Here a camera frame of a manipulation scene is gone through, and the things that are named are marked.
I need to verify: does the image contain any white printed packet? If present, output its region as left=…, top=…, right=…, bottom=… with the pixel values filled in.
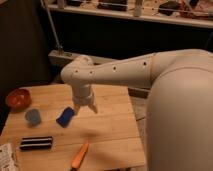
left=0, top=143, right=17, bottom=171

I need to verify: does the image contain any metal pole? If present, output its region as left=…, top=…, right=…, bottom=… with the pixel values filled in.
left=42, top=0, right=63, bottom=55

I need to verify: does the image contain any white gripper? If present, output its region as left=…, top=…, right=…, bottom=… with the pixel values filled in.
left=72, top=84, right=98, bottom=115

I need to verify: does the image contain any black striped box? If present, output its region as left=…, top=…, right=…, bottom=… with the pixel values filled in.
left=19, top=136, right=53, bottom=150

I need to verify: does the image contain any red bowl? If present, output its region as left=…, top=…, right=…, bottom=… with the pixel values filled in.
left=5, top=89, right=31, bottom=110

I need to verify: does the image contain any orange carrot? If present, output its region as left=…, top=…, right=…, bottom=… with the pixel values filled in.
left=70, top=142, right=89, bottom=171

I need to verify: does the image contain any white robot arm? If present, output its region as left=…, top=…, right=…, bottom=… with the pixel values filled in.
left=61, top=49, right=213, bottom=171

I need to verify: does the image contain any blue sponge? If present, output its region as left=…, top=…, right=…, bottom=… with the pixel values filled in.
left=56, top=107, right=75, bottom=128

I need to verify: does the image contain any white wall shelf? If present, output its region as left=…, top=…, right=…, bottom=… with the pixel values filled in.
left=48, top=4, right=213, bottom=29

